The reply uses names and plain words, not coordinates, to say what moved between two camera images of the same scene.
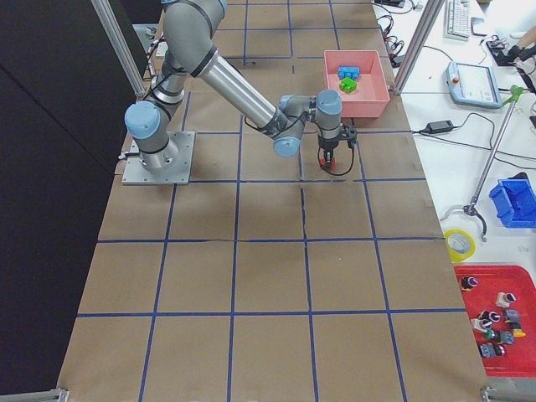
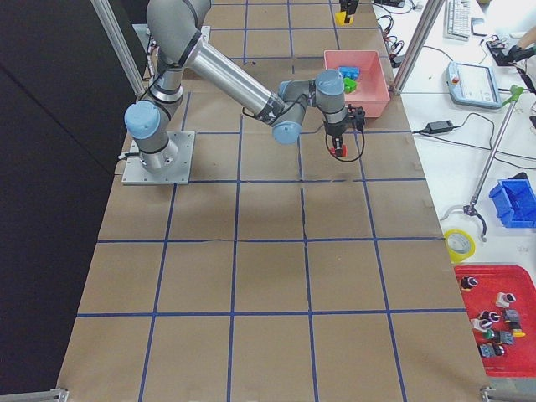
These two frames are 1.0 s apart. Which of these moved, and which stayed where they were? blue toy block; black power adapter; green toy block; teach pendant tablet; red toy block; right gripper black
Moved: right gripper black; red toy block
Stayed: black power adapter; green toy block; blue toy block; teach pendant tablet
